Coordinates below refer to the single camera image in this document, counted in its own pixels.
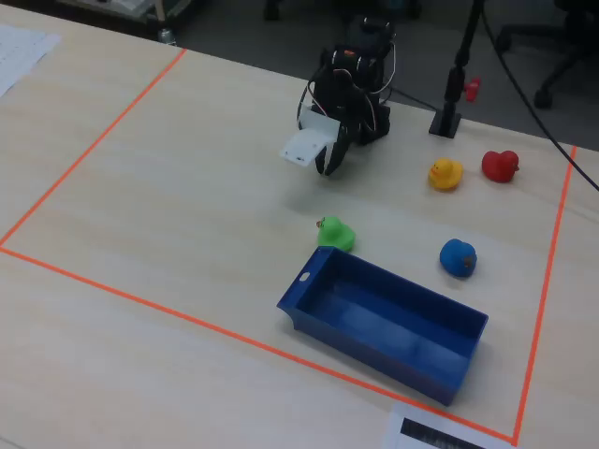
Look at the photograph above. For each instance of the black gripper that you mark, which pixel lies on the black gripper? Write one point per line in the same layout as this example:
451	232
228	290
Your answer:
340	146

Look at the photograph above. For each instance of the yellow rubber duck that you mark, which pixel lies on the yellow rubber duck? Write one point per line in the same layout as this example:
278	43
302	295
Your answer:
444	177

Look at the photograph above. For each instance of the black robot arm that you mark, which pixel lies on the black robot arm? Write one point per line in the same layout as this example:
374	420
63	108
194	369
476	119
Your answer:
374	56

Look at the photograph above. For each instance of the green rubber duck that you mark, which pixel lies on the green rubber duck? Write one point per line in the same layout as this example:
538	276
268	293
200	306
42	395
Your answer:
338	236

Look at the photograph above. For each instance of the blue rubber duck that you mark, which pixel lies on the blue rubber duck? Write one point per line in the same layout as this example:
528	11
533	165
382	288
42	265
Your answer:
456	258

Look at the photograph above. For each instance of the red rubber duck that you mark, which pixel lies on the red rubber duck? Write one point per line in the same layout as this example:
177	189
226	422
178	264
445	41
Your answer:
498	167

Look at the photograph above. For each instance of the blue plastic box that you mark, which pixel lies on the blue plastic box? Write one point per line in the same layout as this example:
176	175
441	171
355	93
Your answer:
384	322

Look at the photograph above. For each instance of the red clamp knob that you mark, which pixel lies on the red clamp knob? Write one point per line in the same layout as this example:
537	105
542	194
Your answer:
473	89

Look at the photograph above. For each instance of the clear plastic bottle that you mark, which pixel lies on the clear plastic bottle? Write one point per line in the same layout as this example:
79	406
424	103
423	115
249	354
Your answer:
167	37

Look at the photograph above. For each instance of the orange tape outline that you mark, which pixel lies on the orange tape outline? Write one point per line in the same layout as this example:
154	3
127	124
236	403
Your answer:
556	234

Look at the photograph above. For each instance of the black office chair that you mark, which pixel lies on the black office chair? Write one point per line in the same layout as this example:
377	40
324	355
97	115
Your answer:
575	44

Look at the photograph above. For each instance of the paper with black bar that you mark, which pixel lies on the paper with black bar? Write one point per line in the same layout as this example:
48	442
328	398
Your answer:
421	430

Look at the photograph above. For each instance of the white printed paper sheet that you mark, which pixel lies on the white printed paper sheet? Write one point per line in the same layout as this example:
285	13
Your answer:
18	56

